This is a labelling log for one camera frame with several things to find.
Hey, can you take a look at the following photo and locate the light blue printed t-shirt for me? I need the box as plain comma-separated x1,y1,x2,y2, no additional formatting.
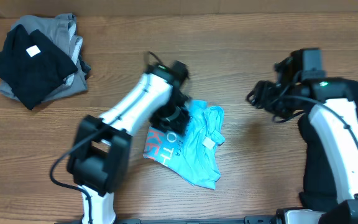
143,100,225,190

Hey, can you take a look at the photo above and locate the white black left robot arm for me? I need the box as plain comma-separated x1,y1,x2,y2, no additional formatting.
67,61,190,223

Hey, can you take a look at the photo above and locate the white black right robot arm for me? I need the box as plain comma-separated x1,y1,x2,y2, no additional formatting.
246,78,358,223

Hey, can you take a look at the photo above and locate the black cloth pile right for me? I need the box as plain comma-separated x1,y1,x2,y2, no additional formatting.
298,80,358,212

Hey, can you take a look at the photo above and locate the grey folded shirt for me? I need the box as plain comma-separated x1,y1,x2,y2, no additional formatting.
11,13,91,102

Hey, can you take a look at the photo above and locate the black folded shirt with tag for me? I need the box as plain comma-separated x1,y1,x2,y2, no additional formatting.
0,24,78,110

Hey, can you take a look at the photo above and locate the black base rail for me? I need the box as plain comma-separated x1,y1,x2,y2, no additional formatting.
54,215,276,224

